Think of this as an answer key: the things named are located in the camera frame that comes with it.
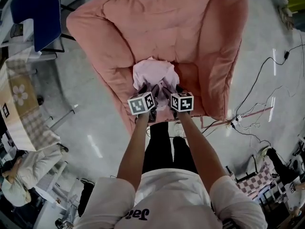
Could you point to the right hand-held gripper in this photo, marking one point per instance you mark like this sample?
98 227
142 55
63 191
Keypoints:
182 102

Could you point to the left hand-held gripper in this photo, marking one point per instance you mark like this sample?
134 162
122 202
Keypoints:
139 104

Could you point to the light pink cloth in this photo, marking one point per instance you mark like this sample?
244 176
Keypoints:
152 71

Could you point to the pink padded armchair seat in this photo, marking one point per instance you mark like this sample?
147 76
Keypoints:
166 27

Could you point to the person's left forearm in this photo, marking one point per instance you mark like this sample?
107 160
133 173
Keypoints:
135 147

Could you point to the person's right forearm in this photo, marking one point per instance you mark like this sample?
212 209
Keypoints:
197 149

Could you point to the table with checkered flower cloth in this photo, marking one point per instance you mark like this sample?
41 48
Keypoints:
21 104

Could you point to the person's white shoe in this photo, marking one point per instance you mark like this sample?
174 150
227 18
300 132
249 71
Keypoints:
178 129

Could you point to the person's black trousers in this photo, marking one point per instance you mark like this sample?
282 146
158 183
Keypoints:
159 149

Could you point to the white power strip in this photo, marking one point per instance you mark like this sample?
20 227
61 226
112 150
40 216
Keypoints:
236 121

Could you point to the person's white t-shirt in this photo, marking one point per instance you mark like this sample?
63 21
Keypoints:
171 199

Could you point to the black power adapter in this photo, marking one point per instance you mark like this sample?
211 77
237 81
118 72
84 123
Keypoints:
286 54

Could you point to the pink checkered chair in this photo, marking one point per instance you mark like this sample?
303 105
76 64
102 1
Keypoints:
256 180

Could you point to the blue office chair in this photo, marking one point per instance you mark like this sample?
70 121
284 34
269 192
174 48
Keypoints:
38 15

